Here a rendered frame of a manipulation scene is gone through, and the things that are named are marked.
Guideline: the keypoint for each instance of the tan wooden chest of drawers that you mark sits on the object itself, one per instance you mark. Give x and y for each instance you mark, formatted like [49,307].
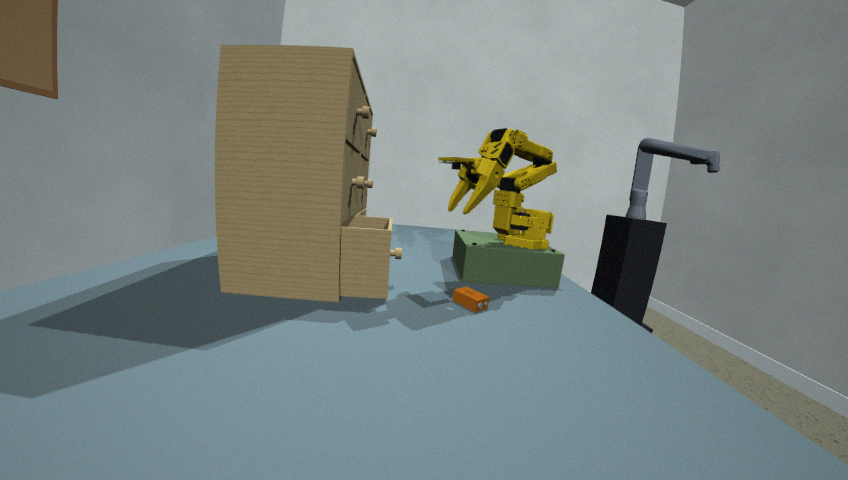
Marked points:
[280,135]

